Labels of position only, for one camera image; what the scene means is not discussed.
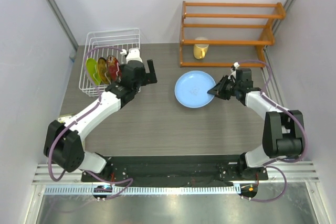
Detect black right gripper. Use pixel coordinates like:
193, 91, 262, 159
208, 75, 240, 101

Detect light blue plate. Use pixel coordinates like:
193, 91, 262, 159
174, 70, 216, 109

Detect red floral plate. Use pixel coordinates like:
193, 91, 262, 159
106, 55, 121, 82

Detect brown patterned plate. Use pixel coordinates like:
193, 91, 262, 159
97, 57, 111, 84

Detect lime green plate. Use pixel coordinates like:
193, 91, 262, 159
86, 58, 101, 86

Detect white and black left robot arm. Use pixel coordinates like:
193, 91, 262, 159
44, 60, 157, 182

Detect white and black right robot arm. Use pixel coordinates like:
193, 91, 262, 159
207, 67, 306, 180

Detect yellow mug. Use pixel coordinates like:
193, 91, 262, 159
193, 43, 209, 60

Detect orange wooden shelf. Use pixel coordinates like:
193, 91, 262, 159
179, 1, 286, 68

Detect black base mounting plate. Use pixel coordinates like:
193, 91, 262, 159
80, 155, 269, 188

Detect green instruction card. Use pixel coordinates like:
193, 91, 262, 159
57, 114, 74, 123

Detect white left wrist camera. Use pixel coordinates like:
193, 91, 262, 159
120, 48, 143, 63

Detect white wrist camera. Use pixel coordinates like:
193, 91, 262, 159
228, 62, 240, 81
120, 48, 143, 63

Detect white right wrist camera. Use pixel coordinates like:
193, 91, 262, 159
228, 62, 240, 81

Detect white wire dish rack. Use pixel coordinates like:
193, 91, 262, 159
79, 28, 140, 97

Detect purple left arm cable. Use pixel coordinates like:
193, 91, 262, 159
47, 46, 134, 201

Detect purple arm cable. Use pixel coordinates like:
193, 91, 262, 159
47, 46, 134, 201
237, 59, 308, 203

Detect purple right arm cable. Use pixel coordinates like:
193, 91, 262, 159
237, 59, 308, 203

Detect aluminium frame rail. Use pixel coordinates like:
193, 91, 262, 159
32, 161, 319, 185

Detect white slotted cable duct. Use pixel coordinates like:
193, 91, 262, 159
44, 184, 241, 196

